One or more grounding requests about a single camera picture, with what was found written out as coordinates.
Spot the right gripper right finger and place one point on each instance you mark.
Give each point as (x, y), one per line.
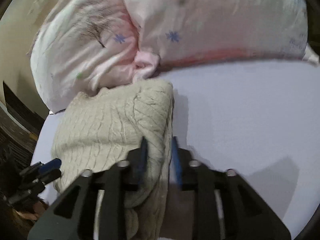
(225, 205)

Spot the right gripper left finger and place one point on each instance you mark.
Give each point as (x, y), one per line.
(72, 215)

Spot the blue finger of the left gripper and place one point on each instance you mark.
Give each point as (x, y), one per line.
(33, 189)
(40, 168)

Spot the beige knitted garment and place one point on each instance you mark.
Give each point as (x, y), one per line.
(96, 132)

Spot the person's hand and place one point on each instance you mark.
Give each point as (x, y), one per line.
(33, 211)

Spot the dark bedside furniture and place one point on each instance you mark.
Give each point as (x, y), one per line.
(20, 128)

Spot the pink floral pillow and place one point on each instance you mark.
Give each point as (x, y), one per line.
(189, 31)
(86, 45)

